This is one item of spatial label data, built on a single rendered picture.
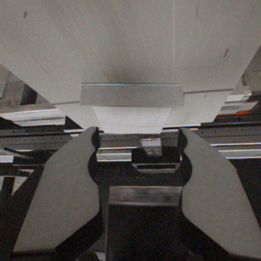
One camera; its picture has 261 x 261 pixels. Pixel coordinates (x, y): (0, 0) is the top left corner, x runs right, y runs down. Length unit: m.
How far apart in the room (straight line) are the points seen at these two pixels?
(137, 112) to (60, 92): 0.08
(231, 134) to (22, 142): 0.64
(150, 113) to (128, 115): 0.03
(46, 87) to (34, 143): 0.48
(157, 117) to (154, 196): 0.10
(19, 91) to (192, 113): 0.28
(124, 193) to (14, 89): 0.26
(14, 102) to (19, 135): 0.37
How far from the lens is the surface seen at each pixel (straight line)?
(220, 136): 0.52
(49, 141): 0.62
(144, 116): 0.21
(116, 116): 0.21
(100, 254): 0.82
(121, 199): 0.25
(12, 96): 0.36
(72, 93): 0.18
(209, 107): 0.21
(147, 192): 0.24
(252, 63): 0.39
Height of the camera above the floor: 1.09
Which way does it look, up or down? 19 degrees down
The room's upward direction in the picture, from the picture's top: 179 degrees counter-clockwise
